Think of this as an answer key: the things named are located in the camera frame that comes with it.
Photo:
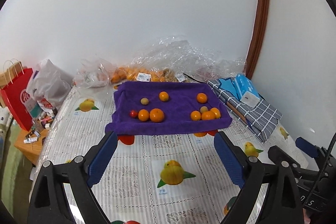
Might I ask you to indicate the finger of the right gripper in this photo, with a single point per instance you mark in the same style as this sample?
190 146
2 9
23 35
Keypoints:
306 147
278 156

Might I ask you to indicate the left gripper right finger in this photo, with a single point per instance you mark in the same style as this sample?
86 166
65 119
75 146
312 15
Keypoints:
226 151

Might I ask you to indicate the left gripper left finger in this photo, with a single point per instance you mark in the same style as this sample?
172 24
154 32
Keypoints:
99 156

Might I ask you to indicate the small red fruit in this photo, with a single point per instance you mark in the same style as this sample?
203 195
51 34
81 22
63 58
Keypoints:
133 114

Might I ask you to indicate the large tangerine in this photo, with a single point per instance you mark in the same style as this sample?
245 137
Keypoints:
156 115

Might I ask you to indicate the yellow-green longan fruit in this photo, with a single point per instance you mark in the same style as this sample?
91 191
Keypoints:
203 109

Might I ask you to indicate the small orange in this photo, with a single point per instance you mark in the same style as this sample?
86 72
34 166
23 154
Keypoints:
202 98

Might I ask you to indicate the person's right hand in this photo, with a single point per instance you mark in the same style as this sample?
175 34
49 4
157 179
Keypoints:
306 218

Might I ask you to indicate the grey checked folded cloth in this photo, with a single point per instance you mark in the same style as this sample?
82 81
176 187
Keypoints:
261 120

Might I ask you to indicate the purple towel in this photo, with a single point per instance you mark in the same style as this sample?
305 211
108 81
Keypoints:
183 100

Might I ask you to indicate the blue tissue pack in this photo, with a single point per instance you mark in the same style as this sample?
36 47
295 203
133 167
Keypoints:
246 91

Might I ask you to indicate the clear crumpled plastic bag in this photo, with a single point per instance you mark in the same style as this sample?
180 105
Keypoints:
94 73

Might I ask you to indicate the white plastic bag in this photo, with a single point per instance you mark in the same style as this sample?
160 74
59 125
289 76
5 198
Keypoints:
47 87

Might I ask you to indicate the red paper shopping bag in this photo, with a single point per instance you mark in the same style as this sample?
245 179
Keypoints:
14 80

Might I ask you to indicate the clear bag of oranges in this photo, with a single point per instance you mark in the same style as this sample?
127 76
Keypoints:
174 60

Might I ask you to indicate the brown wooden door frame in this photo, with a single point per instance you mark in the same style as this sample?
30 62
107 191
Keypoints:
258 33

